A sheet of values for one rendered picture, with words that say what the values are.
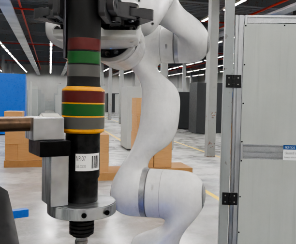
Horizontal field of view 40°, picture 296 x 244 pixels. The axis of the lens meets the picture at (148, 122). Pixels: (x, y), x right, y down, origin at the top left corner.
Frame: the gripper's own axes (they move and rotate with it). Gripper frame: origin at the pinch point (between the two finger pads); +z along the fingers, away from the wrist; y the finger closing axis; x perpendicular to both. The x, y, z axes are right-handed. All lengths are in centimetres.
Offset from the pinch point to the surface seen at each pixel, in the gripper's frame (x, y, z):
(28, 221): -160, 167, -453
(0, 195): -22.3, 12.8, -10.3
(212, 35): 180, -108, -1100
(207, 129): -77, -104, -1103
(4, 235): -25.8, 10.2, -5.4
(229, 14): 37, -37, -178
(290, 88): 0, -70, -179
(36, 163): -150, 294, -851
